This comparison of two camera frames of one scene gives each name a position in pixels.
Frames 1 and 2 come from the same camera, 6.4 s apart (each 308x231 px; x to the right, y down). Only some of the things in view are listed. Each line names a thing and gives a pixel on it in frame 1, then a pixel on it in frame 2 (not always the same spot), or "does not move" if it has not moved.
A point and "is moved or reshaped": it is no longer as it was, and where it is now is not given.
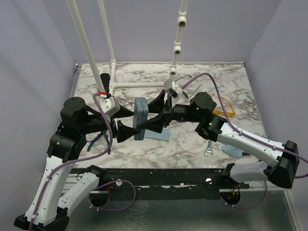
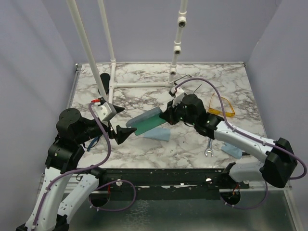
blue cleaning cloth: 165,135 does not move
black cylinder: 105,78 does not move
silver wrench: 209,149 does not move
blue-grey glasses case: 140,115 is moved or reshaped
